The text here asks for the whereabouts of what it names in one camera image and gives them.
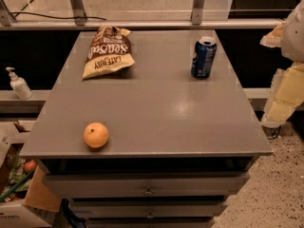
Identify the orange fruit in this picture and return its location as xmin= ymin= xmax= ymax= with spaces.
xmin=84 ymin=123 xmax=109 ymax=148

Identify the cardboard box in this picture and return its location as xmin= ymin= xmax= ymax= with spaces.
xmin=0 ymin=122 xmax=61 ymax=228

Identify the black cable on floor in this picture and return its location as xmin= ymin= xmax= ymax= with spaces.
xmin=267 ymin=125 xmax=283 ymax=141

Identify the white pump bottle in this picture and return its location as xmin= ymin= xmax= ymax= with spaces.
xmin=6 ymin=66 xmax=32 ymax=100

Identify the metal window frame rail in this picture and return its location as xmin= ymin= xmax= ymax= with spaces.
xmin=1 ymin=0 xmax=284 ymax=30

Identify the brown chip bag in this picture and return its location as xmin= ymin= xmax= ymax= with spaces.
xmin=83 ymin=26 xmax=135 ymax=79

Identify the small red fruit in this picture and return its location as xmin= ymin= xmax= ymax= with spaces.
xmin=24 ymin=160 xmax=37 ymax=173

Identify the middle drawer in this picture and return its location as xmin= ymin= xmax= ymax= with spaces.
xmin=69 ymin=200 xmax=227 ymax=219

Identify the drawer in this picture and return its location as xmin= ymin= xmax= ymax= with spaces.
xmin=69 ymin=200 xmax=227 ymax=219
xmin=43 ymin=172 xmax=250 ymax=199

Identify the black cable on ledge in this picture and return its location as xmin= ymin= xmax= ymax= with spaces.
xmin=9 ymin=10 xmax=108 ymax=22

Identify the top drawer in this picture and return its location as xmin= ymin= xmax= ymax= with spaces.
xmin=43 ymin=172 xmax=250 ymax=199

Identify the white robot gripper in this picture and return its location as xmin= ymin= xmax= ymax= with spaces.
xmin=259 ymin=0 xmax=304 ymax=128

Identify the grey drawer cabinet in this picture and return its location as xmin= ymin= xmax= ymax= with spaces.
xmin=22 ymin=30 xmax=271 ymax=228

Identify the blue pepsi can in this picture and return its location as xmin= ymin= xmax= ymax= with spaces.
xmin=191 ymin=36 xmax=218 ymax=79

